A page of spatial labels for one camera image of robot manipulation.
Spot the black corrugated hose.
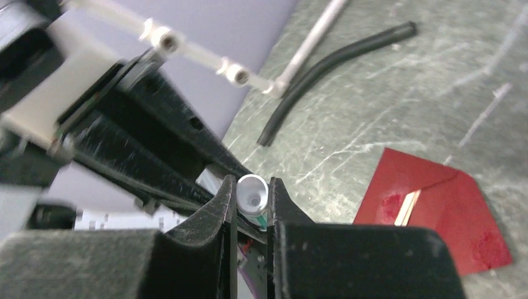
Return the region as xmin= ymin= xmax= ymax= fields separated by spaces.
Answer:
xmin=256 ymin=21 xmax=418 ymax=148

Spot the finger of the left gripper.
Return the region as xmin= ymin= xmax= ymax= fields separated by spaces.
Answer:
xmin=120 ymin=72 xmax=251 ymax=180
xmin=62 ymin=112 xmax=213 ymax=211

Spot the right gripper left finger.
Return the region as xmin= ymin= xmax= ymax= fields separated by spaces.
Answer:
xmin=1 ymin=176 xmax=237 ymax=298

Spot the white pvc pipe frame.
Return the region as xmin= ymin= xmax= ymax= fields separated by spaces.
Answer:
xmin=60 ymin=1 xmax=347 ymax=97

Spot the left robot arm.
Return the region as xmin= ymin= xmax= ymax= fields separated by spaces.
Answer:
xmin=1 ymin=1 xmax=249 ymax=211

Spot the red envelope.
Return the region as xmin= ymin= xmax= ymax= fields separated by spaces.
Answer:
xmin=354 ymin=148 xmax=512 ymax=276

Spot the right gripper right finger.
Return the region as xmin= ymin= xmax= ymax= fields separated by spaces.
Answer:
xmin=267 ymin=178 xmax=466 ymax=298

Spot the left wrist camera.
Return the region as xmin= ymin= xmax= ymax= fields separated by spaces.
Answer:
xmin=0 ymin=16 xmax=158 ymax=153

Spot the tan letter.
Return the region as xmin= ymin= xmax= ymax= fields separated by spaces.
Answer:
xmin=394 ymin=189 xmax=421 ymax=226

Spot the green glue stick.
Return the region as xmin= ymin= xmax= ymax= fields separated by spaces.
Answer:
xmin=236 ymin=174 xmax=269 ymax=231

